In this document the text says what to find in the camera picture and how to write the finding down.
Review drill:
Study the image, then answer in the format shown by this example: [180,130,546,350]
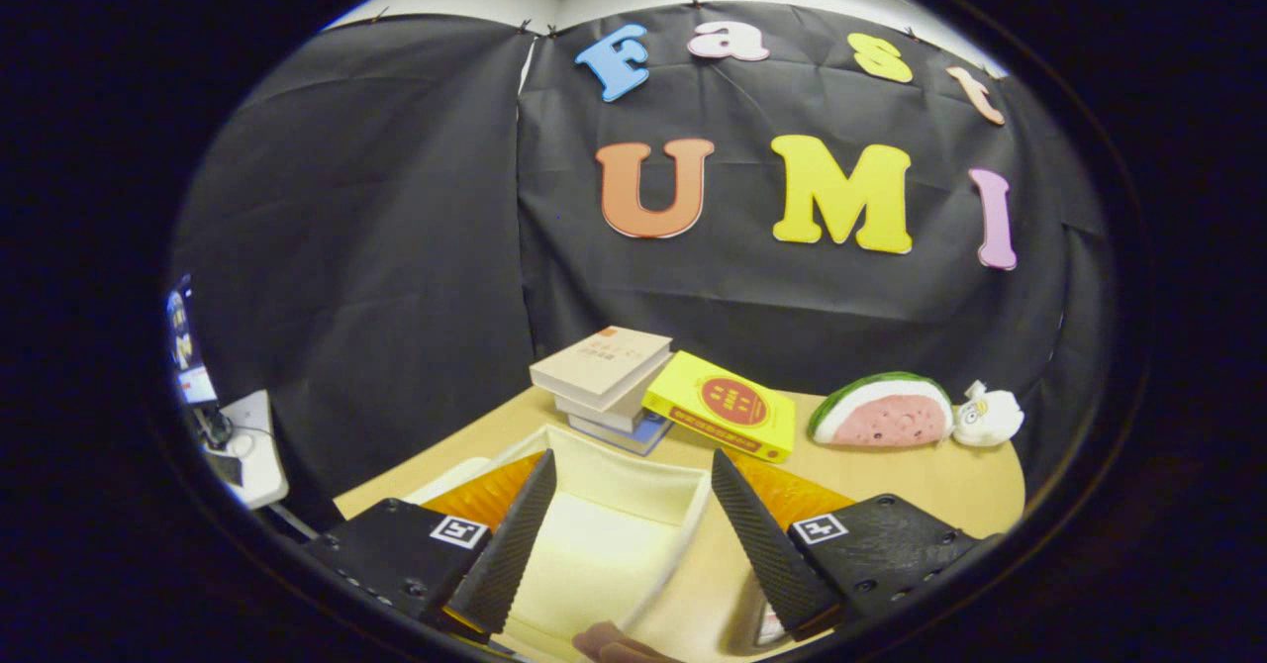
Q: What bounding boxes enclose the yellow book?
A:
[641,350,798,464]

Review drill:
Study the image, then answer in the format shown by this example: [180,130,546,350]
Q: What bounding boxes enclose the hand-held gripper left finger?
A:
[300,448,558,641]

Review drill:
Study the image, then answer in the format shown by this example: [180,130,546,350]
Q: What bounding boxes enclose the white side table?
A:
[203,390,290,511]

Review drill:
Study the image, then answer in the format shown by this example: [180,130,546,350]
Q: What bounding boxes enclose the black backdrop cloth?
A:
[168,0,1115,530]

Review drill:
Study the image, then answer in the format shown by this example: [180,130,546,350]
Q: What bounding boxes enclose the white plush toy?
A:
[952,380,1025,447]

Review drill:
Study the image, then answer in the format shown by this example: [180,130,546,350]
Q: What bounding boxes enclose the cream fabric storage box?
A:
[401,424,714,662]

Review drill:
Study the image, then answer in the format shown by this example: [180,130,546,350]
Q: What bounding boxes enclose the watermelon slice plush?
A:
[807,372,956,448]

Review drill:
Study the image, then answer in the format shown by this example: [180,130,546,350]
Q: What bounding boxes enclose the beige book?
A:
[529,326,675,413]

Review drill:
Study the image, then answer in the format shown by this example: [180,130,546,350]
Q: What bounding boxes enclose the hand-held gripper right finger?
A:
[710,448,1001,642]

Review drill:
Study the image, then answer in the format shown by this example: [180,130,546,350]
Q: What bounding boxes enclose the white book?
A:
[554,376,666,434]

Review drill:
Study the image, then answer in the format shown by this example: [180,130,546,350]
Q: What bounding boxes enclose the blue book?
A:
[569,412,675,458]

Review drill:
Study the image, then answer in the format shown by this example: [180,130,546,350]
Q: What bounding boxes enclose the computer monitor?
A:
[166,275,219,407]

